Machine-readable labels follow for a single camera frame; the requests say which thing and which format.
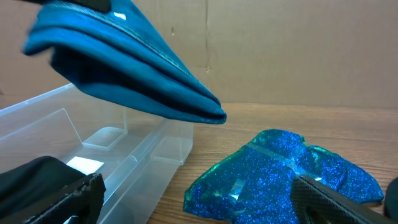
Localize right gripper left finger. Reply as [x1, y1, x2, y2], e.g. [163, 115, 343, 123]
[0, 172, 107, 224]

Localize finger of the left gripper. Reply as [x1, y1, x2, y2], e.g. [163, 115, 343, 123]
[20, 0, 111, 13]

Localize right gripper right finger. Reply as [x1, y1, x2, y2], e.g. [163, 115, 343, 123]
[290, 175, 397, 224]

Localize blue denim jeans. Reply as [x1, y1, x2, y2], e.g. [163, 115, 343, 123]
[22, 0, 227, 124]

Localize black garment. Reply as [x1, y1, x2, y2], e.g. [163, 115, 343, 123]
[384, 178, 398, 221]
[1, 156, 86, 218]

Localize clear plastic storage container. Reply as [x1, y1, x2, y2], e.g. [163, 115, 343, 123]
[1, 84, 193, 223]

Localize white paper label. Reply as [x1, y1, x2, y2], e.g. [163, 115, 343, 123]
[67, 156, 104, 175]

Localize blue sequin fabric bundle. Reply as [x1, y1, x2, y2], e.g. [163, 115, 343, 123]
[183, 129, 384, 223]

